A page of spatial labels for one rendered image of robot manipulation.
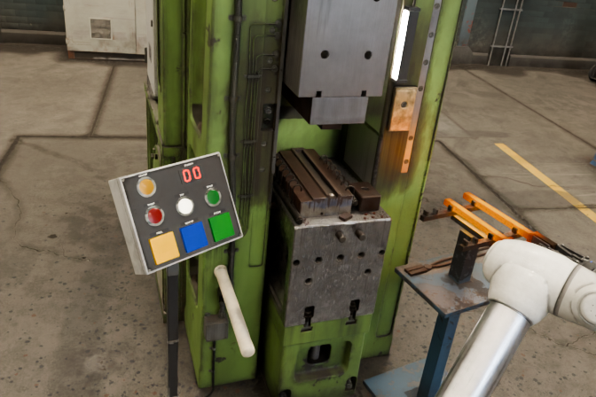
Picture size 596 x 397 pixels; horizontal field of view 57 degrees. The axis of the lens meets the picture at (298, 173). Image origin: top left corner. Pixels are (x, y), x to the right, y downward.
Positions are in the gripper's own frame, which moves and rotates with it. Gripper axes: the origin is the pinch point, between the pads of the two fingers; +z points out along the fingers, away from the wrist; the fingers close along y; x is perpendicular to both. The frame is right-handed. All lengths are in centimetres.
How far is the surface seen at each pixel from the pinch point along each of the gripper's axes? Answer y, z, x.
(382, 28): -50, 44, 65
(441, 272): -16.2, 26.4, -26.4
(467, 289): -13.9, 14.1, -26.3
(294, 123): -50, 93, 14
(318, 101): -69, 47, 41
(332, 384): -51, 38, -83
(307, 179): -61, 61, 5
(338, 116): -61, 46, 36
